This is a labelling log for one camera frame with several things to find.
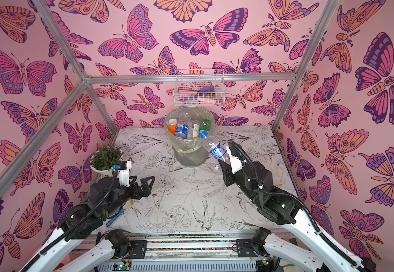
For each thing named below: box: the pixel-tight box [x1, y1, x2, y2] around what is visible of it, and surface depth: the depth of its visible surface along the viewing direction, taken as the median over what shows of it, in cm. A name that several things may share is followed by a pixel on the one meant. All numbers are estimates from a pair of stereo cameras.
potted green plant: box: [89, 145, 124, 175], surface depth 86 cm
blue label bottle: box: [203, 136, 227, 164], surface depth 61 cm
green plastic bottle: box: [199, 119, 213, 139], surface depth 91 cm
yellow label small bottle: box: [192, 119, 200, 139], surface depth 88 cm
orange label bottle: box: [166, 118, 178, 136], surface depth 89 cm
